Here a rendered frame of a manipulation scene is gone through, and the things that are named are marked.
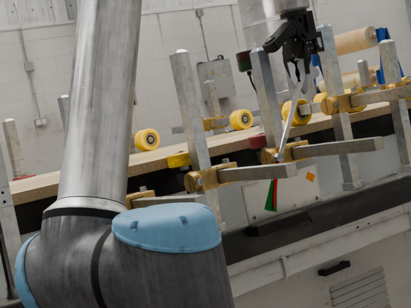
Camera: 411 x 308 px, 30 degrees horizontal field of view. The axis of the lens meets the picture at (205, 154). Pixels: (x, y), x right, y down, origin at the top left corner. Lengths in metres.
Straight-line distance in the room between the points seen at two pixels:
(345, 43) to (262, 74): 7.34
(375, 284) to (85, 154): 1.57
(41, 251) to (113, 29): 0.39
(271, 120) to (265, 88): 0.08
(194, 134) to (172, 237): 0.83
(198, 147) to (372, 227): 0.66
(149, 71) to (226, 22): 1.42
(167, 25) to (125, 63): 8.97
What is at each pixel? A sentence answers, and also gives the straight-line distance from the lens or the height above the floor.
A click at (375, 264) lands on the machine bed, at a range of 2.62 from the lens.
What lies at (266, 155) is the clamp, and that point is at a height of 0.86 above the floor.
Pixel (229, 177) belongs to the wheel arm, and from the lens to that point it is 1.84.
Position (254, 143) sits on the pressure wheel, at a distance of 2.10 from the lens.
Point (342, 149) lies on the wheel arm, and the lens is 1.90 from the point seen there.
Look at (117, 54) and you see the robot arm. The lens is 1.29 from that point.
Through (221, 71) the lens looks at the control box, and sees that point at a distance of 10.30.
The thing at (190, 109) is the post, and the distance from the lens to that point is 1.86.
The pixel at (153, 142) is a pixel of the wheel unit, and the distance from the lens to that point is 2.81.
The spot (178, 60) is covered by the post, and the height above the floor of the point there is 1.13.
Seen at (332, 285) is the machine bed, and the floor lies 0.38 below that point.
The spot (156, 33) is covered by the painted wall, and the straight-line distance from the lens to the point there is 10.17.
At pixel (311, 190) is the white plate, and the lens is 2.07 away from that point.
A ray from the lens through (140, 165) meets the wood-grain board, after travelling 1.99.
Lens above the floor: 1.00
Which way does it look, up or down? 3 degrees down
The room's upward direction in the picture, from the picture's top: 11 degrees counter-clockwise
